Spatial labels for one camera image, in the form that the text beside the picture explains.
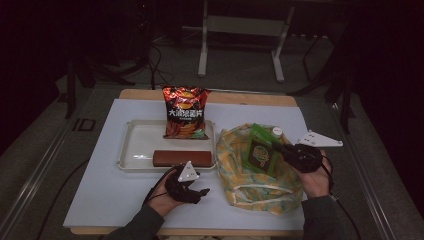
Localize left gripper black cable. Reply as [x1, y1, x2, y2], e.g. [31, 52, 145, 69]
[143, 166, 178, 206]

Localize person's left hand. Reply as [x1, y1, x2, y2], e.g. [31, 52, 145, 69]
[146, 168, 183, 218]

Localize white table mat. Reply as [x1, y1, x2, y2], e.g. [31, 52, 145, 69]
[63, 98, 309, 231]

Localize black floor cable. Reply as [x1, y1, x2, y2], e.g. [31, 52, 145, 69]
[35, 159, 90, 240]

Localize metal floor rail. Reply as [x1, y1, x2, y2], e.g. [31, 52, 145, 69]
[0, 113, 78, 240]
[328, 103, 398, 240]

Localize black cables behind table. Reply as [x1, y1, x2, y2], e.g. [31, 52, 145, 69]
[146, 43, 176, 91]

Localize white metal stand frame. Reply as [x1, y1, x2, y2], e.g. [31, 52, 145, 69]
[182, 0, 296, 84]

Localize red black chips bag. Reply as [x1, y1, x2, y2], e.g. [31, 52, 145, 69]
[162, 85, 212, 140]

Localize person's right hand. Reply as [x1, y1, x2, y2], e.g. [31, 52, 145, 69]
[298, 149, 334, 200]

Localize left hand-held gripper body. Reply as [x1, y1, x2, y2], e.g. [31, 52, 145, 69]
[165, 160, 201, 205]

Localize green snack packet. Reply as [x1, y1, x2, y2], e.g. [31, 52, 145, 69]
[241, 123, 284, 178]

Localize black tripod stand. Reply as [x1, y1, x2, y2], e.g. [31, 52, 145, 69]
[64, 0, 158, 119]

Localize black metal stand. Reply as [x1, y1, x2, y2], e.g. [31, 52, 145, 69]
[288, 29, 356, 134]

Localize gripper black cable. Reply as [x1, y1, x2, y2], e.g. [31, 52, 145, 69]
[143, 166, 178, 206]
[319, 154, 363, 240]

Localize white plastic tray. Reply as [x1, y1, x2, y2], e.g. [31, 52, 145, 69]
[116, 119, 218, 173]

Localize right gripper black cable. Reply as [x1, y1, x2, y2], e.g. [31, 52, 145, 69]
[319, 154, 363, 240]

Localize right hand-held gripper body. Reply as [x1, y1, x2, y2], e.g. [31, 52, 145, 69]
[286, 129, 344, 174]

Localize orange-slice print cloth bag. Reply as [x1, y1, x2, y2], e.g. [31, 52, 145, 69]
[215, 123, 306, 216]

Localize long brown box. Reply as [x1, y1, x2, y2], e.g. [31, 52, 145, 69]
[152, 149, 213, 168]

